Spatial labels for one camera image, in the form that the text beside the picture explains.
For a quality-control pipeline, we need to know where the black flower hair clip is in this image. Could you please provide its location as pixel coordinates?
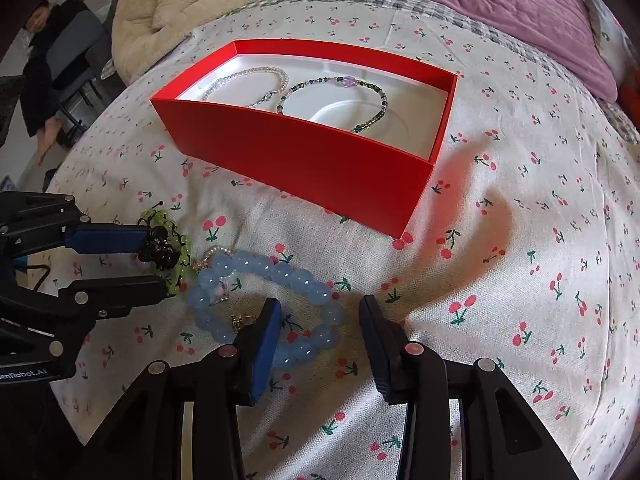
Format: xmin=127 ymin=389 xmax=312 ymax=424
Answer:
xmin=138 ymin=227 xmax=181 ymax=268

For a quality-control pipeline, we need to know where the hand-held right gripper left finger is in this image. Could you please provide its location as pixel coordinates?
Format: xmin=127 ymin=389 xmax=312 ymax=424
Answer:
xmin=85 ymin=297 xmax=283 ymax=480

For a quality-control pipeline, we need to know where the small pearl chain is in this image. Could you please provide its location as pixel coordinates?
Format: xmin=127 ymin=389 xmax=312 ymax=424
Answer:
xmin=192 ymin=245 xmax=236 ymax=306

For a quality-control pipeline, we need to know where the green purple bead bracelet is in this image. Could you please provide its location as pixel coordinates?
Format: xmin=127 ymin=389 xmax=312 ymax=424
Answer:
xmin=276 ymin=75 xmax=388 ymax=136

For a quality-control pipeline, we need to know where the cherry print bed sheet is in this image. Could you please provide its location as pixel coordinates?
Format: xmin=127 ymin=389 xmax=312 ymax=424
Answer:
xmin=42 ymin=0 xmax=640 ymax=480

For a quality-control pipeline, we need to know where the clear bead necklace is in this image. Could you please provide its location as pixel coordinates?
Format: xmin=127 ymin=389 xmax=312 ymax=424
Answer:
xmin=201 ymin=66 xmax=291 ymax=109

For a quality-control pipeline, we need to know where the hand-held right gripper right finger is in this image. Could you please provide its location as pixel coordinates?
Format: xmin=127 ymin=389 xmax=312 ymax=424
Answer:
xmin=358 ymin=294 xmax=583 ymax=480

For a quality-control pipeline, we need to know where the red jewelry box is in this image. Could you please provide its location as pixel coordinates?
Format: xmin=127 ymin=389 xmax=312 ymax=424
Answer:
xmin=150 ymin=38 xmax=460 ymax=240

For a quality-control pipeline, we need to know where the dark chair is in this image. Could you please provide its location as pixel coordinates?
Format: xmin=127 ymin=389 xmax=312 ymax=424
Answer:
xmin=50 ymin=10 xmax=121 ymax=148

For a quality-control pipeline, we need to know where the purple quilt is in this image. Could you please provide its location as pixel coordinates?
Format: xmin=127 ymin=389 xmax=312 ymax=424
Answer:
xmin=320 ymin=0 xmax=618 ymax=101

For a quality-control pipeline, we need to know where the lime green bead bracelet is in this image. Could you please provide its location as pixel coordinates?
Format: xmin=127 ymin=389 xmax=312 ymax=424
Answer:
xmin=137 ymin=210 xmax=193 ymax=297

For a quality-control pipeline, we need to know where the blue bead bracelet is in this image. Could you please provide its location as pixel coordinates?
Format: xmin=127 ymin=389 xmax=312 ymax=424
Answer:
xmin=186 ymin=250 xmax=347 ymax=366

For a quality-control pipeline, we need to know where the white printed pillow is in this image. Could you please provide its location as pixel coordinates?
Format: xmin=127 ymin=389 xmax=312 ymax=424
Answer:
xmin=582 ymin=0 xmax=631 ymax=81

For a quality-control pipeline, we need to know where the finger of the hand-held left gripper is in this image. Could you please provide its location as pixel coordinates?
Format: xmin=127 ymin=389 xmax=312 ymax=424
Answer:
xmin=0 ymin=191 xmax=153 ymax=256
xmin=0 ymin=274 xmax=167 ymax=334

